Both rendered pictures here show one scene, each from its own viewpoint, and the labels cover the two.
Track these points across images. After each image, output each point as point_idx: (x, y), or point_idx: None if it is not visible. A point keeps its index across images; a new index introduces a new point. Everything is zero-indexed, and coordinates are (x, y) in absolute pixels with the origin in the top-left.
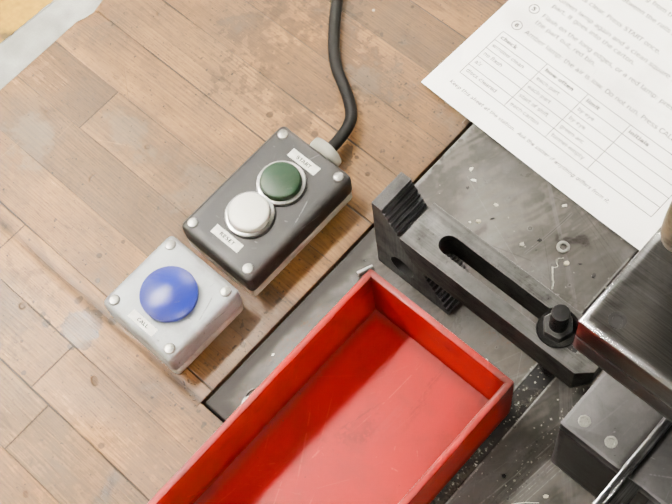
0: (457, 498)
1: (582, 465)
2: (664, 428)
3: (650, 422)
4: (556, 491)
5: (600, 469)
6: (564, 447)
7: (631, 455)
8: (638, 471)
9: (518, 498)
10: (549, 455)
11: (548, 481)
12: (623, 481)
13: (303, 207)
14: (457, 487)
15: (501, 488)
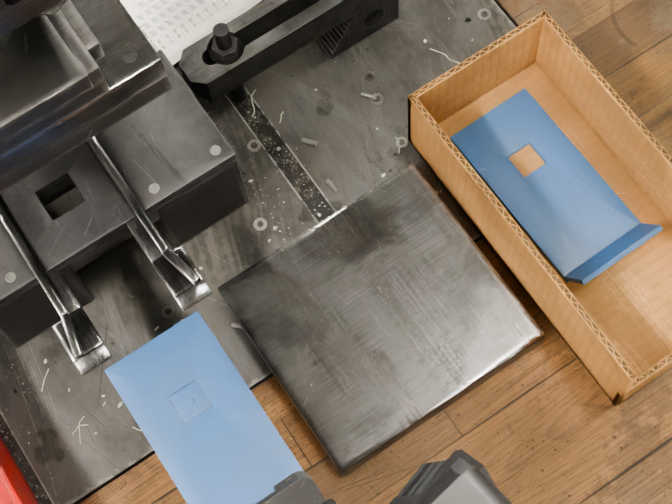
0: (20, 437)
1: (26, 315)
2: (15, 231)
3: (6, 241)
4: (44, 351)
5: (32, 298)
6: (5, 323)
7: (27, 264)
8: (42, 263)
9: (39, 384)
10: (12, 347)
11: (33, 355)
12: (45, 276)
13: None
14: (10, 434)
15: (25, 396)
